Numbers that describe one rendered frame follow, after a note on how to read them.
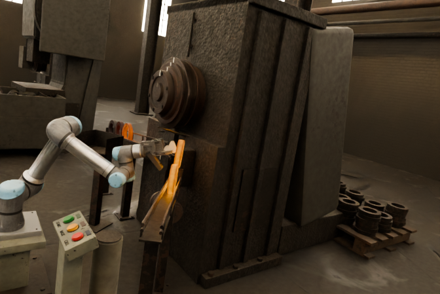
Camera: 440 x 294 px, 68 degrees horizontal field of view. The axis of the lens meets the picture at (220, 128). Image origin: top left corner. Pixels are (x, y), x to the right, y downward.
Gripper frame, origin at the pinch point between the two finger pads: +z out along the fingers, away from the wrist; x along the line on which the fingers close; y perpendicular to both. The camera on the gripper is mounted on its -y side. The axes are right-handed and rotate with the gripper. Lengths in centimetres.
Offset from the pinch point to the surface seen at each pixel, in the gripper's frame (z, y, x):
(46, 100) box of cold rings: -175, 31, 218
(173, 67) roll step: -2, 46, 39
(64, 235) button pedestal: -40, -16, -56
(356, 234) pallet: 130, -108, 84
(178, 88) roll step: 0.7, 32.3, 28.8
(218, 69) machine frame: 26, 41, 28
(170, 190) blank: -4.9, -15.8, -17.3
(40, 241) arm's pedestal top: -75, -37, -14
